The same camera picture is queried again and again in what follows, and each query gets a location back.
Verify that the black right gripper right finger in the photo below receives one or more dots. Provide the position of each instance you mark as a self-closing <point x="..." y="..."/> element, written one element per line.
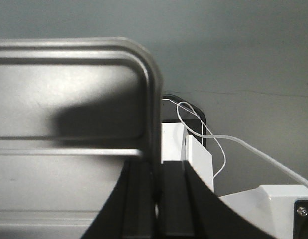
<point x="188" y="209"/>

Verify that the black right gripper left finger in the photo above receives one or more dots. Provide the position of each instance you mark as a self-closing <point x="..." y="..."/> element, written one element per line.
<point x="129" y="211"/>

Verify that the small silver ribbed tray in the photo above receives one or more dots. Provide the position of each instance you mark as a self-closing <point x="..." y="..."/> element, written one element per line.
<point x="72" y="112"/>

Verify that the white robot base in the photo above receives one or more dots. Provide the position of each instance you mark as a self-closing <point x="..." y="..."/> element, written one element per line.
<point x="279" y="210"/>

